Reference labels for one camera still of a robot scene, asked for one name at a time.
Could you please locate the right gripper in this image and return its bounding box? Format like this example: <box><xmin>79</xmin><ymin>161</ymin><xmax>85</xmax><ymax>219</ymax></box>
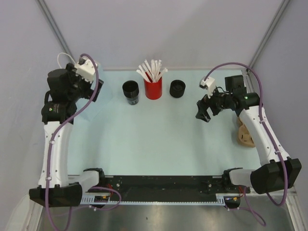
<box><xmin>196</xmin><ymin>85</ymin><xmax>233</xmax><ymax>123</ymax></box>

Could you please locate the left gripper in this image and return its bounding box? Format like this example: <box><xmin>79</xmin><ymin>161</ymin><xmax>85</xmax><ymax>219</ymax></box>
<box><xmin>66</xmin><ymin>64</ymin><xmax>103</xmax><ymax>102</ymax></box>

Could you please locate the light blue paper bag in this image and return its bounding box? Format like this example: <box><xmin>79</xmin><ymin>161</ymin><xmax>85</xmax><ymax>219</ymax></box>
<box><xmin>57</xmin><ymin>52</ymin><xmax>116</xmax><ymax>121</ymax></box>

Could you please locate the black lid stack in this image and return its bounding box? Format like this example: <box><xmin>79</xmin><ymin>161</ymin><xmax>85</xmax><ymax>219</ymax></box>
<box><xmin>169</xmin><ymin>79</ymin><xmax>186</xmax><ymax>98</ymax></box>

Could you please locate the brown cardboard cup carrier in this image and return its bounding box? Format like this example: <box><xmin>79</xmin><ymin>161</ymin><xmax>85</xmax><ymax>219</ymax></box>
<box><xmin>237</xmin><ymin>117</ymin><xmax>255</xmax><ymax>148</ymax></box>

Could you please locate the black coffee cup stack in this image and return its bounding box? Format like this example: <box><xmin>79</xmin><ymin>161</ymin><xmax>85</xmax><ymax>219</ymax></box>
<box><xmin>122</xmin><ymin>80</ymin><xmax>139</xmax><ymax>105</ymax></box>

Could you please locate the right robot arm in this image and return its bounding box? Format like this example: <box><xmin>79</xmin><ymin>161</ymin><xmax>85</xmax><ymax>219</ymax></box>
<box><xmin>195</xmin><ymin>75</ymin><xmax>302</xmax><ymax>194</ymax></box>

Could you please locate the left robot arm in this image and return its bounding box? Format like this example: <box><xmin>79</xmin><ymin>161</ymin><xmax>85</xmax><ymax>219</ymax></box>
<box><xmin>29</xmin><ymin>67</ymin><xmax>106</xmax><ymax>207</ymax></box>

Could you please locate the red straw holder cup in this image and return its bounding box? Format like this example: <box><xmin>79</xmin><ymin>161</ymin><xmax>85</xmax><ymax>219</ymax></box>
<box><xmin>143</xmin><ymin>77</ymin><xmax>163</xmax><ymax>100</ymax></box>

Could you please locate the white wrapped straws bundle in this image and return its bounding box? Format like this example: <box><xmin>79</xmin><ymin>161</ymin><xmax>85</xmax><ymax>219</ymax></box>
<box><xmin>136</xmin><ymin>59</ymin><xmax>168</xmax><ymax>83</ymax></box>

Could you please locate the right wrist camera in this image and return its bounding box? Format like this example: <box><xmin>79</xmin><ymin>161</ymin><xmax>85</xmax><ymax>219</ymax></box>
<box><xmin>199</xmin><ymin>77</ymin><xmax>216</xmax><ymax>99</ymax></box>

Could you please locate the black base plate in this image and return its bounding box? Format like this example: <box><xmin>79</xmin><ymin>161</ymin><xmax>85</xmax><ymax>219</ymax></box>
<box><xmin>98</xmin><ymin>175</ymin><xmax>244</xmax><ymax>202</ymax></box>

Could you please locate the grey slotted cable duct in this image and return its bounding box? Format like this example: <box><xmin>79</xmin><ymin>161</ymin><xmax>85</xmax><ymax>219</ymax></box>
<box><xmin>80</xmin><ymin>194</ymin><xmax>243</xmax><ymax>206</ymax></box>

